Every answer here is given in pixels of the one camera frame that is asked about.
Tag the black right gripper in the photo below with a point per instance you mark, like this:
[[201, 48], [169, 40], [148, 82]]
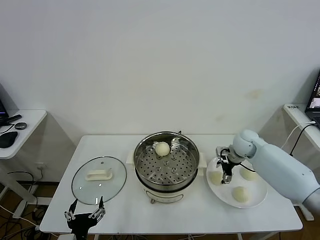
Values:
[[227, 166]]

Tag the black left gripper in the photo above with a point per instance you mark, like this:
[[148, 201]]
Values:
[[82, 221]]

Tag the white steamed baozi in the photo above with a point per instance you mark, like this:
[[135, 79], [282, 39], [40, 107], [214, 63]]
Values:
[[240, 193], [215, 178], [248, 175], [162, 149]]

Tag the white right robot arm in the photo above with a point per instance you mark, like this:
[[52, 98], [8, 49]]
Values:
[[275, 165]]

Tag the perforated steel steamer basket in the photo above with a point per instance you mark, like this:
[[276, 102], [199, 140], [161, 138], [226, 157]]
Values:
[[165, 167]]

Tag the steel steamer pot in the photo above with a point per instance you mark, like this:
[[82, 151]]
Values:
[[162, 196]]

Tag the round white plate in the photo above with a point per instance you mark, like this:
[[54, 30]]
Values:
[[225, 195]]

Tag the white side desk with laptop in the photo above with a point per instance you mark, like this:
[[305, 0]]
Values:
[[296, 115]]

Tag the printed desk label sticker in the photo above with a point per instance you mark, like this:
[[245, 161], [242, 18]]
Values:
[[293, 107]]

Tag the white side desk with mouse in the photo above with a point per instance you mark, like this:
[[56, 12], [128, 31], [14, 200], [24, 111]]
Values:
[[32, 122]]

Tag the black computer mouse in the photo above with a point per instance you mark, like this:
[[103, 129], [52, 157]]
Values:
[[8, 139]]

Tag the round black disc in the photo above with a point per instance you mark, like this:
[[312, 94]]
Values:
[[20, 125]]

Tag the black remote stick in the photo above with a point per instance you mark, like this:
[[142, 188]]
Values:
[[13, 118]]

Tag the open black laptop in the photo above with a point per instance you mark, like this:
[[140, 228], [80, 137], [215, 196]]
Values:
[[315, 100]]

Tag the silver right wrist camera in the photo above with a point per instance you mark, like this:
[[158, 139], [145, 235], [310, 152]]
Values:
[[222, 152]]

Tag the white wall socket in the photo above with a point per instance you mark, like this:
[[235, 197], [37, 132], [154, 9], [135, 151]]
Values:
[[40, 165]]

